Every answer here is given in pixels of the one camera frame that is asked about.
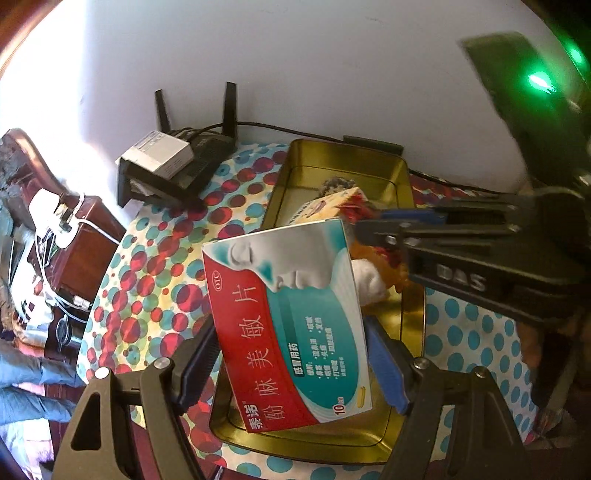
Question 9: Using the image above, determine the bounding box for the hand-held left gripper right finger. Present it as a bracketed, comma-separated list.
[365, 316, 532, 480]

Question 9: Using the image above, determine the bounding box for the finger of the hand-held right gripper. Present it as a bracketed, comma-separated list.
[379, 194, 536, 223]
[355, 220, 522, 259]

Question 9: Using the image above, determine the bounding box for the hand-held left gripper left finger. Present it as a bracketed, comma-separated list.
[53, 318, 223, 480]

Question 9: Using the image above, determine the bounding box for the gold metal tin box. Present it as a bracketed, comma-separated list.
[209, 138, 426, 464]

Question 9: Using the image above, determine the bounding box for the yellow medicine box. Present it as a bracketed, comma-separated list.
[288, 187, 368, 228]

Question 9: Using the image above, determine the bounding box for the red and teal medicine box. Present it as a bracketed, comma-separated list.
[202, 218, 374, 435]

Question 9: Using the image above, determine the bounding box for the orange rubber pig toy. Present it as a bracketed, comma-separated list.
[348, 231, 411, 292]

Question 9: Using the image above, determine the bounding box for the white folded cloth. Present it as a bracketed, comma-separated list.
[353, 258, 389, 306]

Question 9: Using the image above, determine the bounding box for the dried flower bundle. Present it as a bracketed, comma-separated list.
[316, 175, 357, 197]

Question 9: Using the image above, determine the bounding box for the polka dot tablecloth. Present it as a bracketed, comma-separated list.
[76, 141, 542, 480]

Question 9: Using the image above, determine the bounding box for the wooden nightstand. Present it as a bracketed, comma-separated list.
[0, 129, 128, 301]

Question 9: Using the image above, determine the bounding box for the blue cloth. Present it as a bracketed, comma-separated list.
[0, 339, 89, 417]

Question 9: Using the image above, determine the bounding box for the black router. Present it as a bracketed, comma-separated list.
[115, 82, 239, 209]

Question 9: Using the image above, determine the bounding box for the white power strip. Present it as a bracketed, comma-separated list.
[28, 188, 86, 248]

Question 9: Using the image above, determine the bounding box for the white network box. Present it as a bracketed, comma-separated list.
[121, 130, 195, 179]

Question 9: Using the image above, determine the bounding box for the black cable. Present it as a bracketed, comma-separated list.
[175, 121, 509, 191]

